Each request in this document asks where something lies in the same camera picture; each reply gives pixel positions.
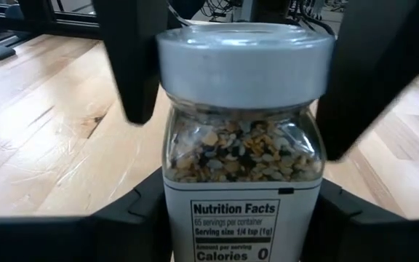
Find white-lidded seasoning jar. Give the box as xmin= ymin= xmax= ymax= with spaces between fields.
xmin=156 ymin=22 xmax=336 ymax=262

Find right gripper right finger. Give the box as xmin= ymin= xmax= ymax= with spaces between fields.
xmin=299 ymin=178 xmax=419 ymax=262

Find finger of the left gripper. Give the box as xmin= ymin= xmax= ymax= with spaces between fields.
xmin=91 ymin=0 xmax=169 ymax=126
xmin=316 ymin=0 xmax=419 ymax=162

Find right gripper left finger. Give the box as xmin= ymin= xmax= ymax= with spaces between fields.
xmin=0 ymin=167 xmax=173 ymax=262

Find black aluminium rig frame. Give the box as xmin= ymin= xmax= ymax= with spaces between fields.
xmin=0 ymin=0 xmax=103 ymax=40

